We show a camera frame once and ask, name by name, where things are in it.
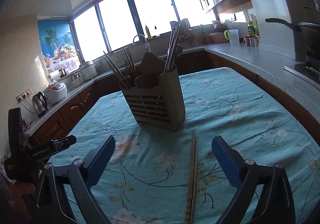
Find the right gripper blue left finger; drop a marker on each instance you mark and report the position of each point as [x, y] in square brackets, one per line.
[52, 205]

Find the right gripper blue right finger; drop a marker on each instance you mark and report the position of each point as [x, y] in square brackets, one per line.
[275, 204]

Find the chrome kitchen faucet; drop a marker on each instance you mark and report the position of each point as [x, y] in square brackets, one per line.
[142, 39]

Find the steel electric kettle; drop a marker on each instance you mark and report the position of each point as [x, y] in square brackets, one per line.
[40, 104]

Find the white red rice cooker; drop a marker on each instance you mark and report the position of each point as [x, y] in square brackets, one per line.
[56, 92]

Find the teal floral tablecloth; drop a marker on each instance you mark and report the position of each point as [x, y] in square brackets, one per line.
[146, 180]

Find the white round cooker pot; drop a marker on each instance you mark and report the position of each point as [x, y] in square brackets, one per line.
[88, 70]

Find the fruit poster window blind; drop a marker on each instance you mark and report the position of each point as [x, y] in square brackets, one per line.
[57, 45]

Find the brown wooden utensil holder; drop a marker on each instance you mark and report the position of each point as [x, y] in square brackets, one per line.
[156, 97]

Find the gas stove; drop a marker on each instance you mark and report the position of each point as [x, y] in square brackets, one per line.
[308, 71]

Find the yellow bottle on windowsill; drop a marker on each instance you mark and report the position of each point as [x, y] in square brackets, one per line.
[149, 36]

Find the green yellow bottle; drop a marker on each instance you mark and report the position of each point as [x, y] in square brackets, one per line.
[251, 29]

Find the pink plastic basin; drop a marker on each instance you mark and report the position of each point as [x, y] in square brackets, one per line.
[217, 36]

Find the dish drying rack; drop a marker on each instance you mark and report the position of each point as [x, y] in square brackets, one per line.
[186, 35]

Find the black wok with handle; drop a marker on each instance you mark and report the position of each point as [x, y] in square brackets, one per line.
[309, 32]

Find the white jug green handle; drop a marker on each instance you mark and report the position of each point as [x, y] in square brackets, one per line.
[232, 36]

